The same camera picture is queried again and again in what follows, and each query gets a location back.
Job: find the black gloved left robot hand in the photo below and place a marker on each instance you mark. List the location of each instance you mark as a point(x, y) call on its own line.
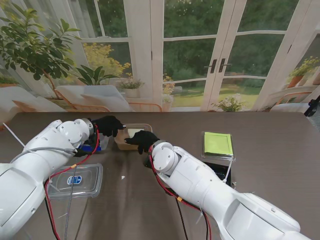
point(108, 125)

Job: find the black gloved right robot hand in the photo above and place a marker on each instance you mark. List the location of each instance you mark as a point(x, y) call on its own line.
point(145, 140)

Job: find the small clear lid white label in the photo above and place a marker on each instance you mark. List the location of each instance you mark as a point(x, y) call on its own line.
point(136, 127)

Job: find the brown translucent container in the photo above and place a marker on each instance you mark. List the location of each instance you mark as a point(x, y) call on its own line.
point(125, 146)

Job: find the black plastic container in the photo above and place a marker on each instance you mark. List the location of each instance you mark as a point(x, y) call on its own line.
point(218, 170)

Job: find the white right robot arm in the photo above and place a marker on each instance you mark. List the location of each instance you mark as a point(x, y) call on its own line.
point(200, 180)

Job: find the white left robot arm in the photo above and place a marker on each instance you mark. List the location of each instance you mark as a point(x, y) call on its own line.
point(32, 170)

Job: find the clear container with blue clips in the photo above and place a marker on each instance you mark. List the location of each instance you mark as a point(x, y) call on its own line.
point(103, 143)

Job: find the large clear lid blue sticker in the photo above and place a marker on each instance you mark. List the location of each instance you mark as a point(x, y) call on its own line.
point(85, 180)

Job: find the clear lid with green sheet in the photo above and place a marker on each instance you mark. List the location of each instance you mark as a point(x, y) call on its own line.
point(217, 145)

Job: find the black tripod stand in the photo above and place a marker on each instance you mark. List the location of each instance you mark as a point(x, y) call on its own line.
point(312, 106)

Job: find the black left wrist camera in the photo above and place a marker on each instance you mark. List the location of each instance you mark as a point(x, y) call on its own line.
point(80, 152)

